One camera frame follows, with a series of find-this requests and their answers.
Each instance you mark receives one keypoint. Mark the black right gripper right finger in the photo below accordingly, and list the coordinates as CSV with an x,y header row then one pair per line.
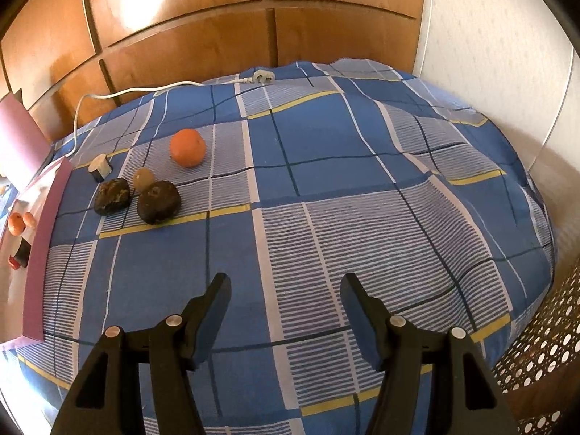
x,y
464,396

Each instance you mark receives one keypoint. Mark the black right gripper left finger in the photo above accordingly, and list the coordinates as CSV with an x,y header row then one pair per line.
x,y
105,397

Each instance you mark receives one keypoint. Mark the large orange mandarin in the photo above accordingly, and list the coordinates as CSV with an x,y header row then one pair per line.
x,y
16,224

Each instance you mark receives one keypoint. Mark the dark brown rotten fruit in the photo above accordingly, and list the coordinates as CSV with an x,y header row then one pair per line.
x,y
159,202

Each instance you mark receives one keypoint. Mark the light wood log slice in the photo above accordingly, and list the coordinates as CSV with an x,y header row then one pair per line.
x,y
100,168

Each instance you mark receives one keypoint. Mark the woven cane chair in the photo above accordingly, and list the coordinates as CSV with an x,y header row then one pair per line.
x,y
539,374

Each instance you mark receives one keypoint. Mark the pink shallow tray box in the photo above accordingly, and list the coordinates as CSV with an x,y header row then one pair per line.
x,y
22,289

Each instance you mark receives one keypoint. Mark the small red tomato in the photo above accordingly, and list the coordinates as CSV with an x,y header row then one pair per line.
x,y
13,263

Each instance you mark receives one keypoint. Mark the bark covered wood log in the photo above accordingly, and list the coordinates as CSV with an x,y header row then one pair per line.
x,y
22,253

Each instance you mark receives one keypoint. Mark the dark brown wrinkled fruit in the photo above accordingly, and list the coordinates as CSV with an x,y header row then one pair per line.
x,y
112,196

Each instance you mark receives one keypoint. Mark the small tan kiwi fruit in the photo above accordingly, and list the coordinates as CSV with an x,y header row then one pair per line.
x,y
142,179

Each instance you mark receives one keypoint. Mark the small orange mandarin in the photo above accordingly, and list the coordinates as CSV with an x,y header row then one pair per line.
x,y
187,148

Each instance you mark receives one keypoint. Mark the blue plaid tablecloth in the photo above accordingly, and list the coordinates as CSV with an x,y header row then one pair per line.
x,y
332,168

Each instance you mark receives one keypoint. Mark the wooden wardrobe panels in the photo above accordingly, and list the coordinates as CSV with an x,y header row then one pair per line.
x,y
74,60

